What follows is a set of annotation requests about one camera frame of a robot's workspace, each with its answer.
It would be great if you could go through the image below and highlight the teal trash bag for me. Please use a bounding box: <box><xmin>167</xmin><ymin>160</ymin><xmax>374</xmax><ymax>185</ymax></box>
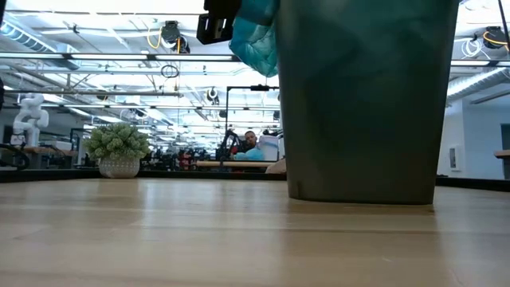
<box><xmin>228</xmin><ymin>0</ymin><xmax>281</xmax><ymax>79</ymax></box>

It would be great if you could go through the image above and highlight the light blue trash bag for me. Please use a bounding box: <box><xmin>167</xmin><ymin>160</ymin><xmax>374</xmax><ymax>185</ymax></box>
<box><xmin>233</xmin><ymin>147</ymin><xmax>266</xmax><ymax>162</ymax></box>

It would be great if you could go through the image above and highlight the grey trash bin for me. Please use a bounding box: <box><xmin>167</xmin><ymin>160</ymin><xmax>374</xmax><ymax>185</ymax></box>
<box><xmin>275</xmin><ymin>0</ymin><xmax>461</xmax><ymax>206</ymax></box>

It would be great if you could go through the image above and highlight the person's forearm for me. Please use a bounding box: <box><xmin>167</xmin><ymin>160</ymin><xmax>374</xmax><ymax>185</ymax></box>
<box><xmin>265</xmin><ymin>157</ymin><xmax>288</xmax><ymax>175</ymax></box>

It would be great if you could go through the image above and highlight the long ceiling light bar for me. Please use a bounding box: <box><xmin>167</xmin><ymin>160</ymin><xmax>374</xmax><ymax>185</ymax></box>
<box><xmin>0</xmin><ymin>51</ymin><xmax>510</xmax><ymax>68</ymax></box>

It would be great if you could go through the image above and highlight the person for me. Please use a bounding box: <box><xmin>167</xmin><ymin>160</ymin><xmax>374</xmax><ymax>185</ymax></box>
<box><xmin>238</xmin><ymin>130</ymin><xmax>259</xmax><ymax>153</ymax></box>

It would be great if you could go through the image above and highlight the pale background screen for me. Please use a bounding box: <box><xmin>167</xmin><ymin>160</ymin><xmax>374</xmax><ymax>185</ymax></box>
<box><xmin>257</xmin><ymin>134</ymin><xmax>281</xmax><ymax>162</ymax></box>

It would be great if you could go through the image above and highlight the background wooden tabletop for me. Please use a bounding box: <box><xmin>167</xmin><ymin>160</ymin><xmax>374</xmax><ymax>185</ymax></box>
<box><xmin>194</xmin><ymin>160</ymin><xmax>277</xmax><ymax>169</ymax></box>

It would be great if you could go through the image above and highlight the green potted plant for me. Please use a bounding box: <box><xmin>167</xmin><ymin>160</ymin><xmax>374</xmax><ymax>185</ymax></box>
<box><xmin>81</xmin><ymin>122</ymin><xmax>151</xmax><ymax>179</ymax></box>

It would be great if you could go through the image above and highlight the white humanoid robot figure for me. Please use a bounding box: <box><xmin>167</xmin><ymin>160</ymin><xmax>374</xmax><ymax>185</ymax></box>
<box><xmin>10</xmin><ymin>92</ymin><xmax>50</xmax><ymax>147</ymax></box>

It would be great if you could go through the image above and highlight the background wooden desk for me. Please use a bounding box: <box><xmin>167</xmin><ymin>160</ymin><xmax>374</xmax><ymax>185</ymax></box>
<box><xmin>492</xmin><ymin>149</ymin><xmax>510</xmax><ymax>180</ymax></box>

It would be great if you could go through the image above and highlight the black ceiling cord reel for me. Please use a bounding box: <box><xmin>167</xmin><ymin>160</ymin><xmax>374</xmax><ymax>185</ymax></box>
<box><xmin>160</xmin><ymin>19</ymin><xmax>191</xmax><ymax>55</ymax></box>
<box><xmin>482</xmin><ymin>25</ymin><xmax>510</xmax><ymax>51</ymax></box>

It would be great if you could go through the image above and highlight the silver ventilation duct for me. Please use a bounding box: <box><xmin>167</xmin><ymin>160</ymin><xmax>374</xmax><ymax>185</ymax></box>
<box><xmin>0</xmin><ymin>18</ymin><xmax>80</xmax><ymax>72</ymax></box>
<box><xmin>445</xmin><ymin>66</ymin><xmax>510</xmax><ymax>103</ymax></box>

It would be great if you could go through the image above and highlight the black aluminium frame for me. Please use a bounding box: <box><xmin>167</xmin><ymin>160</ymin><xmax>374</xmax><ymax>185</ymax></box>
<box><xmin>0</xmin><ymin>167</ymin><xmax>510</xmax><ymax>193</ymax></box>

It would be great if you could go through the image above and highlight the black base cable loop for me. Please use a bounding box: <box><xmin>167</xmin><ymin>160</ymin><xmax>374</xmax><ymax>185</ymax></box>
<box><xmin>0</xmin><ymin>142</ymin><xmax>31</xmax><ymax>171</ymax></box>

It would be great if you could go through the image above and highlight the white coiled cable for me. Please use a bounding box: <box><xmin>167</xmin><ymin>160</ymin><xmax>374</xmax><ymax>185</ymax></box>
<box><xmin>461</xmin><ymin>37</ymin><xmax>484</xmax><ymax>60</ymax></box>

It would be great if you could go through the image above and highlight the white wall box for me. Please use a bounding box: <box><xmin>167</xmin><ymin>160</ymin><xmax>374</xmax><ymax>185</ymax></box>
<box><xmin>448</xmin><ymin>143</ymin><xmax>465</xmax><ymax>172</ymax></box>

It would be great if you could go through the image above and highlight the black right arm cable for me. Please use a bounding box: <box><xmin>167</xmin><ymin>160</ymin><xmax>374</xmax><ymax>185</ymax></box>
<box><xmin>496</xmin><ymin>0</ymin><xmax>510</xmax><ymax>45</ymax></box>

